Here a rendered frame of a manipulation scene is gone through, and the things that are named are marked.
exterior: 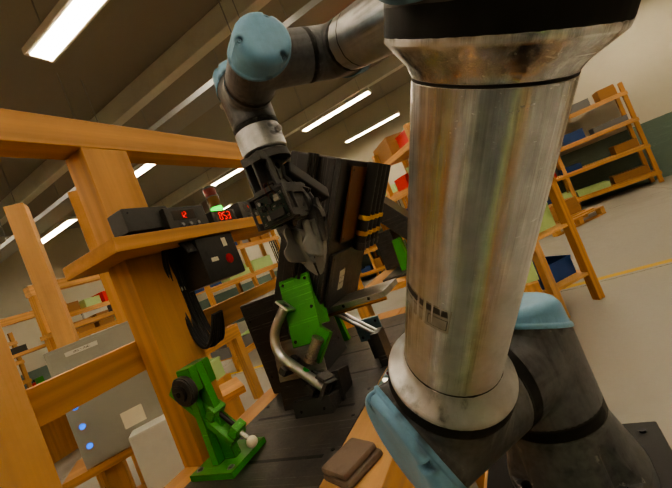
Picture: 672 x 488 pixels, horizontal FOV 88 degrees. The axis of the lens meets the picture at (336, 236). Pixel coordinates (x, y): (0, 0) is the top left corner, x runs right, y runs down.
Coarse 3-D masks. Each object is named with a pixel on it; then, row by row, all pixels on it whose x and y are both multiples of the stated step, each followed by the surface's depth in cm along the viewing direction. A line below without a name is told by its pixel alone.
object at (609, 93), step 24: (600, 96) 731; (624, 96) 710; (624, 120) 718; (576, 144) 750; (624, 144) 727; (648, 144) 702; (576, 168) 763; (648, 168) 715; (576, 192) 775; (600, 192) 745
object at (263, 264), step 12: (252, 240) 719; (264, 240) 734; (276, 240) 778; (264, 252) 797; (252, 264) 688; (264, 264) 717; (276, 264) 740; (240, 276) 642; (252, 276) 662; (204, 288) 568; (216, 288) 577; (240, 288) 691; (228, 348) 564; (252, 348) 597
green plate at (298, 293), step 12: (300, 276) 108; (288, 288) 110; (300, 288) 108; (312, 288) 106; (288, 300) 109; (300, 300) 107; (312, 300) 105; (288, 312) 109; (300, 312) 107; (312, 312) 105; (324, 312) 110; (288, 324) 108; (300, 324) 106; (312, 324) 104; (300, 336) 106
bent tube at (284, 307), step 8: (280, 304) 106; (288, 304) 108; (280, 312) 106; (280, 320) 106; (272, 328) 107; (280, 328) 108; (272, 336) 107; (272, 344) 106; (280, 344) 107; (280, 352) 105; (280, 360) 104; (288, 360) 103; (288, 368) 103; (296, 368) 101; (304, 376) 100; (312, 376) 99; (312, 384) 98; (320, 384) 97
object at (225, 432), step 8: (184, 408) 90; (208, 408) 88; (216, 408) 88; (224, 408) 91; (208, 416) 88; (224, 416) 88; (208, 424) 87; (216, 424) 88; (232, 424) 87; (240, 424) 87; (216, 432) 87; (224, 432) 87; (232, 432) 85; (224, 440) 86; (232, 440) 85
